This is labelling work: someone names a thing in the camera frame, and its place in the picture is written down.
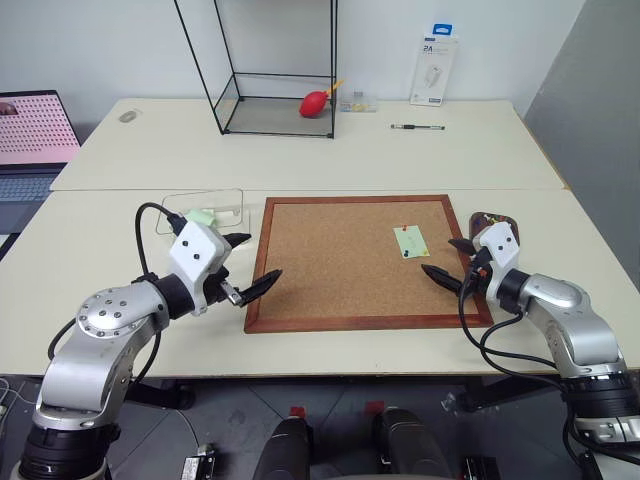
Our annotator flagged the clear acrylic tray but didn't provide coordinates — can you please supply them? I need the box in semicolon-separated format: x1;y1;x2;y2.
155;188;251;236

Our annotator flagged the black table base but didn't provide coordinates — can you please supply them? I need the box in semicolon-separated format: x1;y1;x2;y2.
457;372;569;414
124;378;197;412

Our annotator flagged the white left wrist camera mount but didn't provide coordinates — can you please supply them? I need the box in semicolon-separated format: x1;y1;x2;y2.
168;219;232;317

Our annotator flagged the black wire frame glass case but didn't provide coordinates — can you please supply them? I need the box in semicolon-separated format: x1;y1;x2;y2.
173;0;339;140

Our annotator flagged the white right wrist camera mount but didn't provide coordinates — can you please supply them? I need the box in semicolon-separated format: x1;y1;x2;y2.
472;222;521;309

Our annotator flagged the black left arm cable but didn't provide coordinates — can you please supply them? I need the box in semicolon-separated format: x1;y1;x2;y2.
47;202;187;396

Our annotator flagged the grey partition panel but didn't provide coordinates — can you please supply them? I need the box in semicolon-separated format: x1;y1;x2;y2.
518;0;640;296

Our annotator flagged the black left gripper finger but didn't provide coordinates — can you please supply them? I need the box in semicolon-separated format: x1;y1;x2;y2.
237;268;284;308
222;231;253;251

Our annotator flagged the red rubber air blower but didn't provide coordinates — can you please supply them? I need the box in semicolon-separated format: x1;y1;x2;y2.
298;78;347;119

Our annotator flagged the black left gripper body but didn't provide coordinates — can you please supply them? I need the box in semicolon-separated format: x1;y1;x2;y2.
203;266;245;307

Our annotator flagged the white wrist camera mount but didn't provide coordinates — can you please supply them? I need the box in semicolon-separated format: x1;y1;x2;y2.
472;222;521;309
168;219;232;317

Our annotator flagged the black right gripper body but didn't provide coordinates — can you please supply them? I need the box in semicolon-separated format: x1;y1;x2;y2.
465;248;495;297

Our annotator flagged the dark rounded shape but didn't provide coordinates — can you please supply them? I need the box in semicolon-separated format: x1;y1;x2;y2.
373;407;446;480
252;414;315;480

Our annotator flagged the laptop with pink screen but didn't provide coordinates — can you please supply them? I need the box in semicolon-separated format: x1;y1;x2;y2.
0;89;83;236

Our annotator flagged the green paper note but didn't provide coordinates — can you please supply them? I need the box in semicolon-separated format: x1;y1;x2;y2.
392;225;430;260

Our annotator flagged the small wooden pin dish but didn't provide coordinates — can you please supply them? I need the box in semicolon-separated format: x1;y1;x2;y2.
468;210;521;247

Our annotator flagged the green sticky note pad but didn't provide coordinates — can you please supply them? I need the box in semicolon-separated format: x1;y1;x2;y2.
184;208;219;229

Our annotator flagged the white product box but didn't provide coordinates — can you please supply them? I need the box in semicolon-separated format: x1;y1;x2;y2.
409;20;460;107

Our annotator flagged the wood framed cork board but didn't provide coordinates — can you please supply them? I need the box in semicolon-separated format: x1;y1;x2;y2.
243;194;495;335

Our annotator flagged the small clear plastic box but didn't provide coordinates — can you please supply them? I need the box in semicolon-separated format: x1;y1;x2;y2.
340;90;380;115

